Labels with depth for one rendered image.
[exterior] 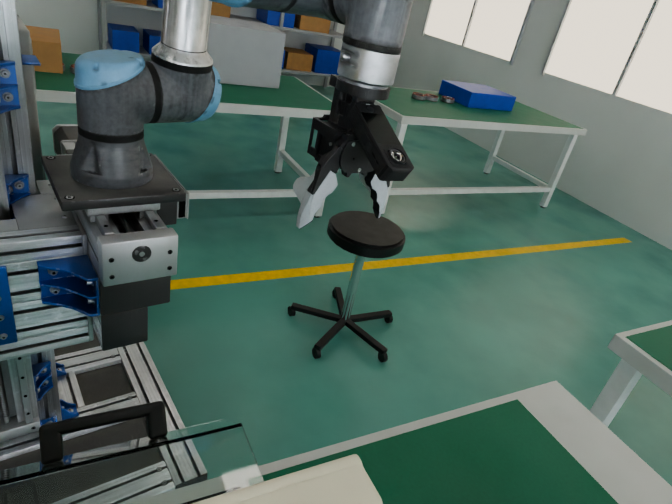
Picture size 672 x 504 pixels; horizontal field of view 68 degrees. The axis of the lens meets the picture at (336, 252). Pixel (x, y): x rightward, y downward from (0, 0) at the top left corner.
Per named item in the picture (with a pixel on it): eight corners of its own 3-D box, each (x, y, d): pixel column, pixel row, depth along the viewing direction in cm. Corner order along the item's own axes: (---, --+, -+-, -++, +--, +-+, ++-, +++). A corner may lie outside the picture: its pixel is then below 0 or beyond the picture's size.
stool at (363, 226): (279, 301, 249) (296, 201, 222) (363, 291, 273) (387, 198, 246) (324, 376, 209) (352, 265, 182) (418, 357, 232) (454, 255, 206)
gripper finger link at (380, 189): (373, 193, 81) (358, 150, 74) (396, 209, 77) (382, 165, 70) (358, 204, 80) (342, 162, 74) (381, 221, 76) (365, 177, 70)
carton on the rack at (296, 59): (275, 62, 677) (278, 45, 667) (300, 65, 693) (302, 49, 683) (286, 69, 647) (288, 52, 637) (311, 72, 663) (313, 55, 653)
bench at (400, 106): (324, 169, 428) (341, 81, 392) (486, 171, 517) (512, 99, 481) (376, 217, 361) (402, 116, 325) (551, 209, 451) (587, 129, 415)
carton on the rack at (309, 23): (288, 23, 658) (290, 8, 649) (316, 28, 677) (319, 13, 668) (299, 29, 628) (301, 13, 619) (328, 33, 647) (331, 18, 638)
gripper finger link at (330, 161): (319, 200, 69) (357, 150, 69) (326, 205, 68) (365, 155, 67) (298, 184, 66) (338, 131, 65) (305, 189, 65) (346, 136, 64)
